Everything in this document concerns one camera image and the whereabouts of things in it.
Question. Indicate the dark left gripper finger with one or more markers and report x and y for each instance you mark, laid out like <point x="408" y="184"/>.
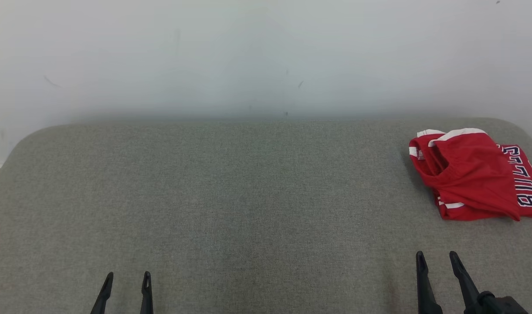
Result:
<point x="102" y="298"/>
<point x="147" y="298"/>

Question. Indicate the red shorts with number 23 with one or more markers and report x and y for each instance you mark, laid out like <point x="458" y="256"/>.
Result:
<point x="470" y="174"/>

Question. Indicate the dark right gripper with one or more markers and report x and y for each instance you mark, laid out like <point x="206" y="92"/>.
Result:
<point x="503" y="306"/>

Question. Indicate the grey fabric sofa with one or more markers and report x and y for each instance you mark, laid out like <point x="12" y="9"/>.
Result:
<point x="248" y="196"/>

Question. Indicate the red Bulls basketball jersey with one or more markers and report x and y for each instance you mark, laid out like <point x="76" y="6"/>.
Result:
<point x="527" y="183"/>

